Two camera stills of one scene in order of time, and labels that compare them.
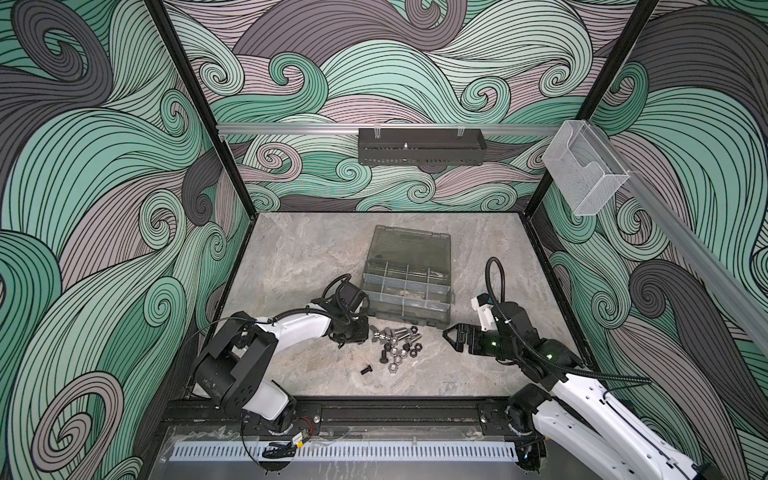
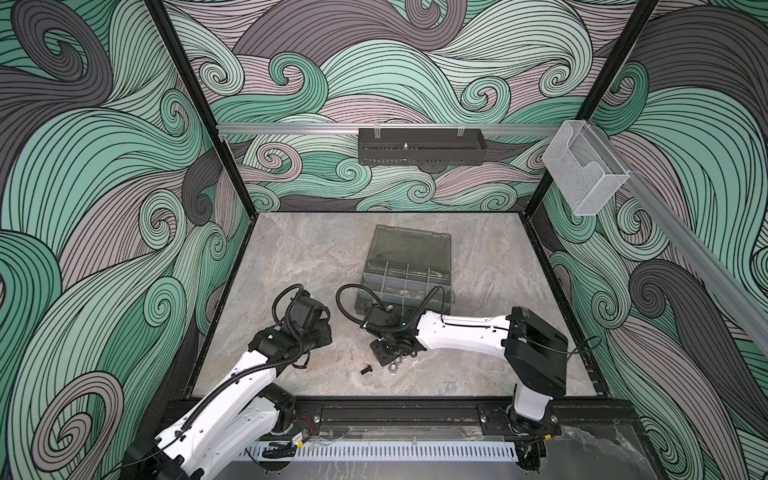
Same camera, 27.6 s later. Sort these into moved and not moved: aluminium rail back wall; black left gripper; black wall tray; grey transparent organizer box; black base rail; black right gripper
Moved: black left gripper; black right gripper
Not moved: aluminium rail back wall; black wall tray; grey transparent organizer box; black base rail
